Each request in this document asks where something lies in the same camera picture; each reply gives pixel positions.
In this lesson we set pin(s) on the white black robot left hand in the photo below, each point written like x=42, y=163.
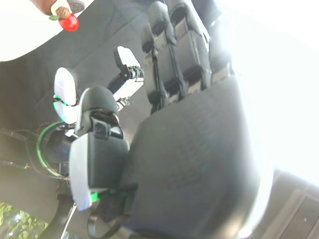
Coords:
x=194, y=154

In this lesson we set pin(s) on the chocolate cake with red cherry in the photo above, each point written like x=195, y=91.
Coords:
x=69, y=23

